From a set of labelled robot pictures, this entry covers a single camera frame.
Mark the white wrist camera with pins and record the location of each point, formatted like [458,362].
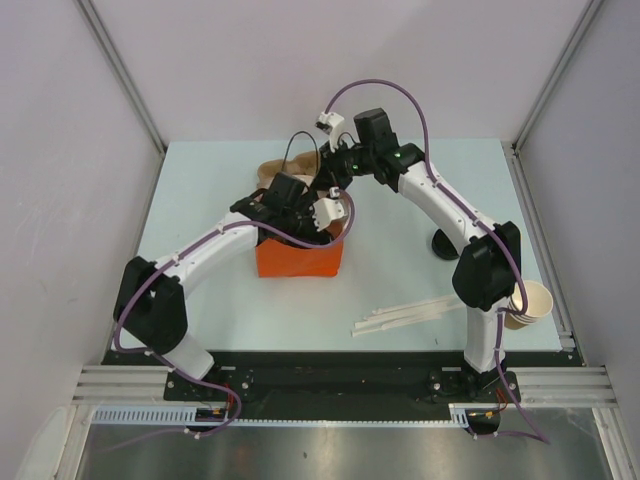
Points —
[329,209]
[333,125]

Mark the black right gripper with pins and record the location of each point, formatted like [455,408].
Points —
[330,172]

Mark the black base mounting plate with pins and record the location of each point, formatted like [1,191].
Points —
[361,387]

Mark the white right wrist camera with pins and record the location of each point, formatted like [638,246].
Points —
[333,125]

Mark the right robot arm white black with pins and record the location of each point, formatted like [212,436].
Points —
[489,254]

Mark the orange paper bag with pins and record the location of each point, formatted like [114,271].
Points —
[277,259]

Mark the stack of paper cups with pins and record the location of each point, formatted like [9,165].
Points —
[540,303]

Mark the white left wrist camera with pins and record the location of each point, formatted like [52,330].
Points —
[329,209]

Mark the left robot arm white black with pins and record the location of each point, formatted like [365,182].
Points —
[151,302]

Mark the white slotted cable duct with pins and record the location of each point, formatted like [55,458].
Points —
[176,416]

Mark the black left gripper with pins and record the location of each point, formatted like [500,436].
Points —
[303,207]

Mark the aluminium frame rail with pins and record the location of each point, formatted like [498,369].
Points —
[565,386]

